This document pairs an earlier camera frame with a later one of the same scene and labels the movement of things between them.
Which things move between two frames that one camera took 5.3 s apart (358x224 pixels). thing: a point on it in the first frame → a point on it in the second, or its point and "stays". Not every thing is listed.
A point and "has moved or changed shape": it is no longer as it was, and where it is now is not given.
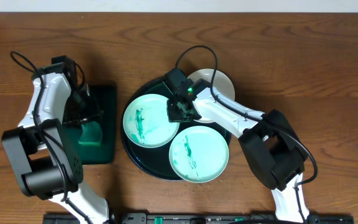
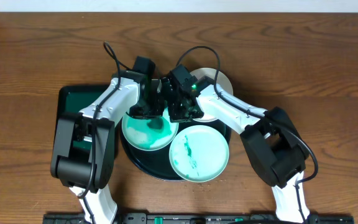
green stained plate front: (199, 154) stays
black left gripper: (81, 115) → (146, 111)
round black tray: (156, 161) stays
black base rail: (201, 218) stays
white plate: (222, 84) stays
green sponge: (91, 134) has moved or changed shape
